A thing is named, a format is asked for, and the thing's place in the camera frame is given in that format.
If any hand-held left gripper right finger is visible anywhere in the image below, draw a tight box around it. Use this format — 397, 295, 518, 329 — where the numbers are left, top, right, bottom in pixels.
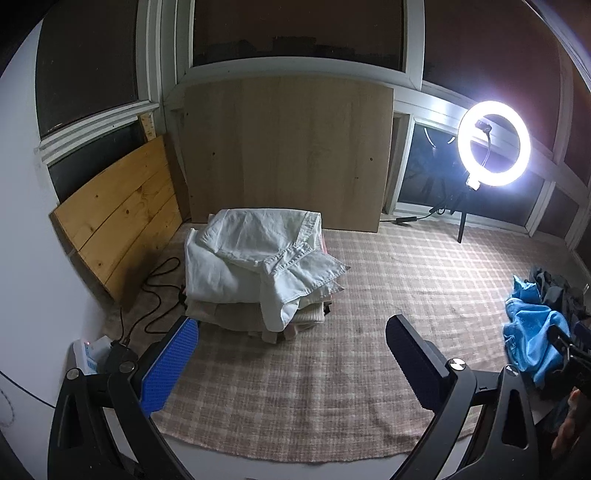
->
385, 315, 541, 480

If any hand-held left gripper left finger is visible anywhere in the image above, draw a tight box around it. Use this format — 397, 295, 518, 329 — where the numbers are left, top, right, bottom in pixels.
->
46, 316, 200, 480

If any dark clothes pile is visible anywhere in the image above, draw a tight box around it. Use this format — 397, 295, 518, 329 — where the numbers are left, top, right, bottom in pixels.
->
529, 265, 591, 326

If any stack of folded clothes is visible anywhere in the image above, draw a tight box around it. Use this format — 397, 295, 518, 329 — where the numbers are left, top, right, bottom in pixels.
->
185, 209, 348, 333

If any person's right hand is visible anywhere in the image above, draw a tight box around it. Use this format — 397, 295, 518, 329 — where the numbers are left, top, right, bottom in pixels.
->
551, 388, 591, 455

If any blue cloth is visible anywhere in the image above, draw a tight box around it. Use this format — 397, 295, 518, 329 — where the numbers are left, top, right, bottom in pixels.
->
503, 274, 571, 389

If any plaid rug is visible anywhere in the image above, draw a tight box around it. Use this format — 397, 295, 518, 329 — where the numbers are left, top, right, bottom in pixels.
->
152, 222, 578, 462

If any cream knit garment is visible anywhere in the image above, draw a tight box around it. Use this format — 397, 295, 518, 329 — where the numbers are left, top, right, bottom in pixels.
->
185, 299, 334, 345

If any white power strip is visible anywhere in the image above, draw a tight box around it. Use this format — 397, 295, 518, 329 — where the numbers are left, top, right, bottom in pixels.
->
76, 338, 114, 376

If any pine plank board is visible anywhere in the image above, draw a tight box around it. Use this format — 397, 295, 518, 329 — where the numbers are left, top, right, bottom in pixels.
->
50, 135, 185, 308

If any black tripod stand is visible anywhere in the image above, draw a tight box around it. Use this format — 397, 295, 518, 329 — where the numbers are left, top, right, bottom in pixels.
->
434, 184, 481, 243

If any light wooden board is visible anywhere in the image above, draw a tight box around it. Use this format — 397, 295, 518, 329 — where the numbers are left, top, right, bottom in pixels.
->
182, 76, 394, 232

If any black phone holder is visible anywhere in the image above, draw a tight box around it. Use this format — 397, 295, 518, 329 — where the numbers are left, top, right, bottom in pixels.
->
467, 118, 494, 190

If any black power cable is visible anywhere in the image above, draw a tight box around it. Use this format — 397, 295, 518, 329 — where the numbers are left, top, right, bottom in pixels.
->
119, 257, 188, 348

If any ring light cable with remote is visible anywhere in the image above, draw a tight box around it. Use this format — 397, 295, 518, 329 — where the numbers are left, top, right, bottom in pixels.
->
392, 208, 439, 225

